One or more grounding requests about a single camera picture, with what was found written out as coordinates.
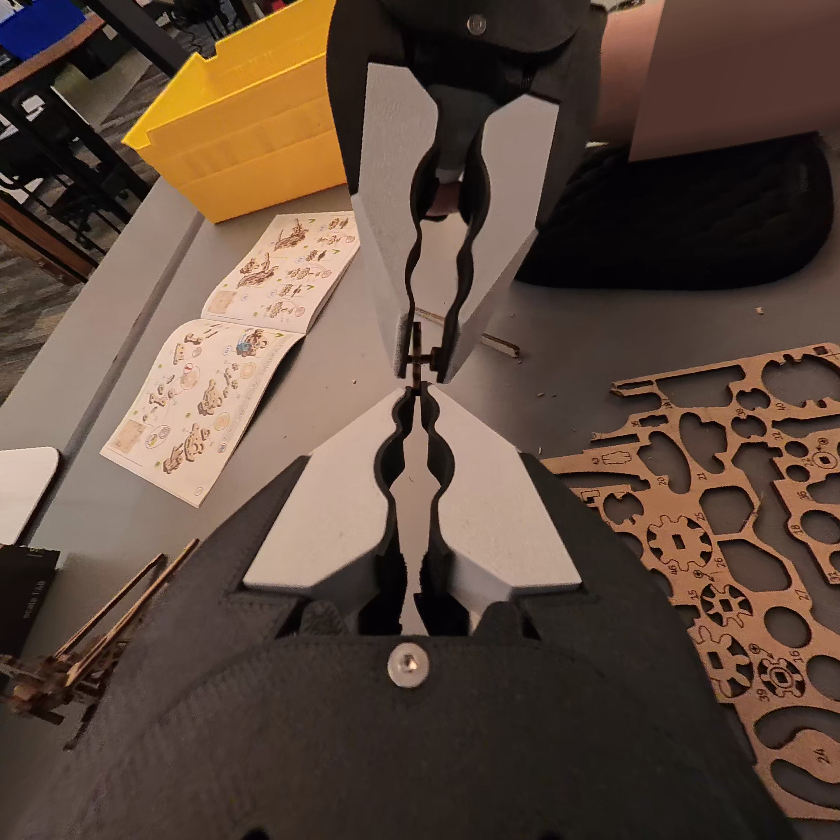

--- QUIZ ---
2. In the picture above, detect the blue plastic bin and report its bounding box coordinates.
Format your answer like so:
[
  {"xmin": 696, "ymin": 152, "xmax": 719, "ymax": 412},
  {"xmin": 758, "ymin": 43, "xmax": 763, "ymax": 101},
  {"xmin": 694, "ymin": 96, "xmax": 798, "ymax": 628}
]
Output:
[{"xmin": 0, "ymin": 0, "xmax": 88, "ymax": 56}]

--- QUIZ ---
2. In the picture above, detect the person's right hand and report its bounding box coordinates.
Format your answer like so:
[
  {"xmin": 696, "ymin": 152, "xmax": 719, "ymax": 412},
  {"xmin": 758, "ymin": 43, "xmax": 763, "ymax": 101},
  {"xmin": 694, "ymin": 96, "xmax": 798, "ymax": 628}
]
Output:
[{"xmin": 427, "ymin": 178, "xmax": 464, "ymax": 219}]

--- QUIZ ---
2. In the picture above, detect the black model kit box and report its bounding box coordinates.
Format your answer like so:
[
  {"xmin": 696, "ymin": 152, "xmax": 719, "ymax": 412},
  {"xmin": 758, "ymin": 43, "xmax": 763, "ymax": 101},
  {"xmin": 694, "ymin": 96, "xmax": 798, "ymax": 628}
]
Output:
[{"xmin": 0, "ymin": 543, "xmax": 61, "ymax": 660}]

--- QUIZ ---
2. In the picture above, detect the laser-cut plywood parts sheet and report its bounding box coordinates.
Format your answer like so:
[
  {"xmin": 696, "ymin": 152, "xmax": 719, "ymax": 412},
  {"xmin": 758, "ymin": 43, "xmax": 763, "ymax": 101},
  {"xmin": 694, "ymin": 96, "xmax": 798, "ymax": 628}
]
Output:
[{"xmin": 541, "ymin": 341, "xmax": 840, "ymax": 821}]

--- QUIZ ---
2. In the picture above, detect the partly built wooden model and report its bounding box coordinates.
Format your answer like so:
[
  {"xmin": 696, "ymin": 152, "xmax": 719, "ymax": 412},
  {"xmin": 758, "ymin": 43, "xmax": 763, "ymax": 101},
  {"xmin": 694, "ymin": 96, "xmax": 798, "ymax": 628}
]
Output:
[{"xmin": 0, "ymin": 538, "xmax": 201, "ymax": 752}]

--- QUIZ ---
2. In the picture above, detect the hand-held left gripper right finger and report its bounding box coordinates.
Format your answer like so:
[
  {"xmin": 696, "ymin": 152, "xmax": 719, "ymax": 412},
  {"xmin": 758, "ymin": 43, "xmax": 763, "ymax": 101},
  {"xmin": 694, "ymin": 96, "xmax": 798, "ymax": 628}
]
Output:
[{"xmin": 419, "ymin": 386, "xmax": 584, "ymax": 637}]

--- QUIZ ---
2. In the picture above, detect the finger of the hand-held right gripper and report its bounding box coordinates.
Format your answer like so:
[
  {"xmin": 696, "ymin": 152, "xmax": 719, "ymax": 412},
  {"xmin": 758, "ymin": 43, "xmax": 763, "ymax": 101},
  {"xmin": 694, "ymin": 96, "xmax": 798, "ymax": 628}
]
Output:
[
  {"xmin": 353, "ymin": 61, "xmax": 439, "ymax": 378},
  {"xmin": 434, "ymin": 93, "xmax": 560, "ymax": 384}
]

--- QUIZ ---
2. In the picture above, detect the open instruction booklet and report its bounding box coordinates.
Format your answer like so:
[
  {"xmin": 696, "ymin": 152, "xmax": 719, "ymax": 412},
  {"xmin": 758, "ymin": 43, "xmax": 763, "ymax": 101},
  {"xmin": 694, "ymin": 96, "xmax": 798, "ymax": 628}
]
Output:
[{"xmin": 100, "ymin": 211, "xmax": 361, "ymax": 508}]

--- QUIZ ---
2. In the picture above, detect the wooden gear with axle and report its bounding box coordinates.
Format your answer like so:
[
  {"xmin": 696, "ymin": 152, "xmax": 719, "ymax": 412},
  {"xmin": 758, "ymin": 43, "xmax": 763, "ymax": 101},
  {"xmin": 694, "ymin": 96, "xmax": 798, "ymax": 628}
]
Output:
[{"xmin": 402, "ymin": 320, "xmax": 429, "ymax": 396}]

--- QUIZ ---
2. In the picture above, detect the yellow plastic bin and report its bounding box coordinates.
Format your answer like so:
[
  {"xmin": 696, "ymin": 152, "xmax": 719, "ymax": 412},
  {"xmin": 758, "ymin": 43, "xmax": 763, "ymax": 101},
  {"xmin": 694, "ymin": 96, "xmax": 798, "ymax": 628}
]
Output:
[{"xmin": 121, "ymin": 0, "xmax": 358, "ymax": 224}]

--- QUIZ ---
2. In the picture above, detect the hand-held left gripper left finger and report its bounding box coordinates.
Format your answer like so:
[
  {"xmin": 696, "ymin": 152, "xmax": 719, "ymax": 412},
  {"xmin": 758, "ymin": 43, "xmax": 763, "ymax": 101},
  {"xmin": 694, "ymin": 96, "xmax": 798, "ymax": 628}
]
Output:
[{"xmin": 241, "ymin": 387, "xmax": 405, "ymax": 637}]

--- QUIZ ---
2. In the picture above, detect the black quilted cushion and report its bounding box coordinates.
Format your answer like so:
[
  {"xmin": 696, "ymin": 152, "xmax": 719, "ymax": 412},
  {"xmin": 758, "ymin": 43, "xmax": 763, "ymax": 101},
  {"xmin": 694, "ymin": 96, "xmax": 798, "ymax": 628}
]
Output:
[{"xmin": 515, "ymin": 134, "xmax": 834, "ymax": 291}]

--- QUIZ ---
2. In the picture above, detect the person's right forearm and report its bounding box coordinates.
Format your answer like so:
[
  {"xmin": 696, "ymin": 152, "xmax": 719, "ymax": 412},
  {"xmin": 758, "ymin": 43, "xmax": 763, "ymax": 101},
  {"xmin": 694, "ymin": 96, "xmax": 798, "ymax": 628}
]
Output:
[{"xmin": 591, "ymin": 3, "xmax": 660, "ymax": 147}]

